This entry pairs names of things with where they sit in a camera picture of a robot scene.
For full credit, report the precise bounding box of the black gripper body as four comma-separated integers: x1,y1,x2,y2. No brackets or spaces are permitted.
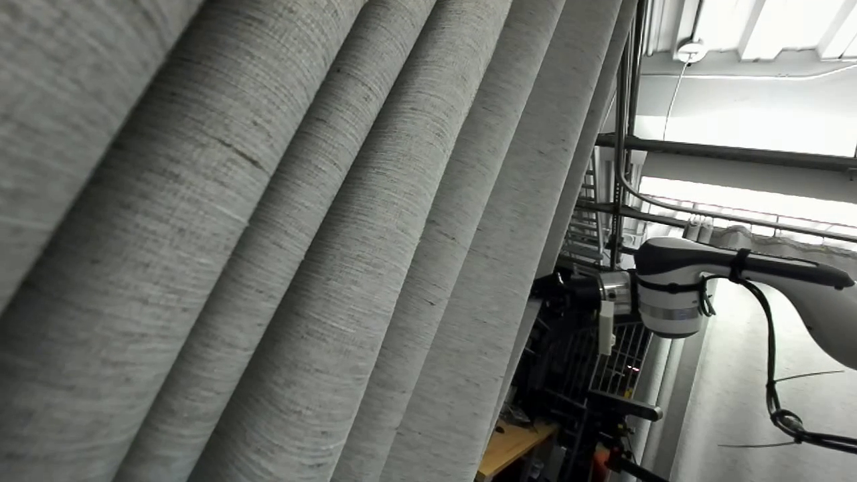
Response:
532,272,627,357

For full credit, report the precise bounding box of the grey fabric curtain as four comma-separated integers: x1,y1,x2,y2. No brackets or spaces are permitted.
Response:
0,0,638,482

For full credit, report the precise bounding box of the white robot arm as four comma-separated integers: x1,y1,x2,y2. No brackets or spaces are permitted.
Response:
529,238,857,369

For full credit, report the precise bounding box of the wooden workbench top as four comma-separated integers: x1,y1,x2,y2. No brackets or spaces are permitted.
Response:
473,420,557,482

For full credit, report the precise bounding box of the black ceiling pipe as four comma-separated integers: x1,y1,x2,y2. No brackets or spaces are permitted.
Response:
594,135,857,174

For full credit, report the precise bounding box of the ceiling smoke detector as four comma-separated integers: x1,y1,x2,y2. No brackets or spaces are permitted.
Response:
673,39,707,64

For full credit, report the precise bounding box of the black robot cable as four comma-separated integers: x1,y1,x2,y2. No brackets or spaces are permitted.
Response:
733,277,857,455

